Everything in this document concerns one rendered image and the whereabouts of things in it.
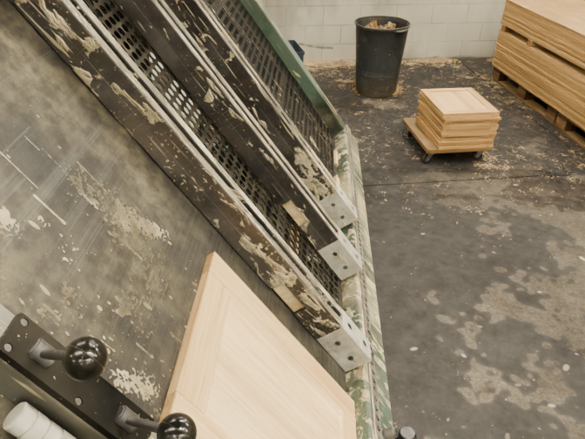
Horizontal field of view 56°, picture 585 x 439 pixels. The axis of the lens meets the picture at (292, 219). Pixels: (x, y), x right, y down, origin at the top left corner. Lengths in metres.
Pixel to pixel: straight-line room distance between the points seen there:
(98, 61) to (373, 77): 4.48
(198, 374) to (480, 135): 3.64
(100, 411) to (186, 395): 0.19
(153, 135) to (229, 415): 0.49
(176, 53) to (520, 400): 1.98
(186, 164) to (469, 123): 3.33
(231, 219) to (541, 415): 1.83
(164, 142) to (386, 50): 4.35
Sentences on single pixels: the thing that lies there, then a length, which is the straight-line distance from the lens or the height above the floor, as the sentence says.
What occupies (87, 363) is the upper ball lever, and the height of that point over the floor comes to 1.53.
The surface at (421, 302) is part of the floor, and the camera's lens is 2.93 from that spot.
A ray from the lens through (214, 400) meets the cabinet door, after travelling 0.86.
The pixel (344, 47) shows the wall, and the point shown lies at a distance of 6.37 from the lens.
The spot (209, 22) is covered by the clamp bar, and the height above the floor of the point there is 1.52.
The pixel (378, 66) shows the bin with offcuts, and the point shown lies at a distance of 5.31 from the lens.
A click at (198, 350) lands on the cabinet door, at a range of 0.86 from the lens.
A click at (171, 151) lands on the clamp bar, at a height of 1.44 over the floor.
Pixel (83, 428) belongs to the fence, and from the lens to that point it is 0.65.
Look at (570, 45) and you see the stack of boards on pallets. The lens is 5.16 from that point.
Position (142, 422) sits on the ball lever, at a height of 1.40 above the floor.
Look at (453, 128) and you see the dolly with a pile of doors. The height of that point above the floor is 0.29.
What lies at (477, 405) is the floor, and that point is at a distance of 2.54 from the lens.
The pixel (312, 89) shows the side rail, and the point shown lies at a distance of 2.36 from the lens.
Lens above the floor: 1.89
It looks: 33 degrees down
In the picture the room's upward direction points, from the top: 1 degrees clockwise
